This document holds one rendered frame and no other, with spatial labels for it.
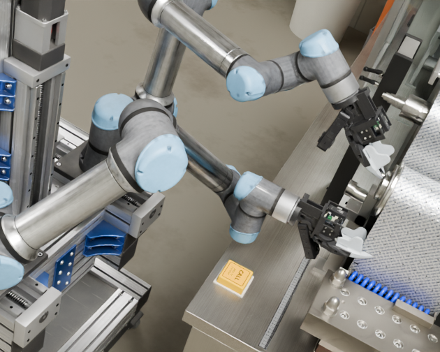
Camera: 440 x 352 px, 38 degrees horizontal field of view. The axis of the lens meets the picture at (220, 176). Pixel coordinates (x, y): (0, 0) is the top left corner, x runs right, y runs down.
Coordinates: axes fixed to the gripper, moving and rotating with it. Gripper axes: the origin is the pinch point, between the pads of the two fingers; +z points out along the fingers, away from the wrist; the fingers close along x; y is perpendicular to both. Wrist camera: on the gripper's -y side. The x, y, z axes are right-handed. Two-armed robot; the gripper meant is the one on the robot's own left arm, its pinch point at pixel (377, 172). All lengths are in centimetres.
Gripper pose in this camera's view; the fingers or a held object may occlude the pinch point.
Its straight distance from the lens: 153.5
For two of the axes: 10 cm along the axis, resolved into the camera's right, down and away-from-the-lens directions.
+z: 5.1, 8.2, 2.6
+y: 7.6, -2.9, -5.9
